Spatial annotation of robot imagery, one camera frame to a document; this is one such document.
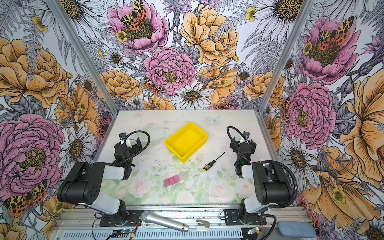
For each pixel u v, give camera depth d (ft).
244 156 2.21
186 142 3.35
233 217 2.42
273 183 1.52
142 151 2.35
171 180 2.82
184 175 2.98
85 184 1.51
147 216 2.34
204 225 2.33
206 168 2.93
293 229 2.28
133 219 2.40
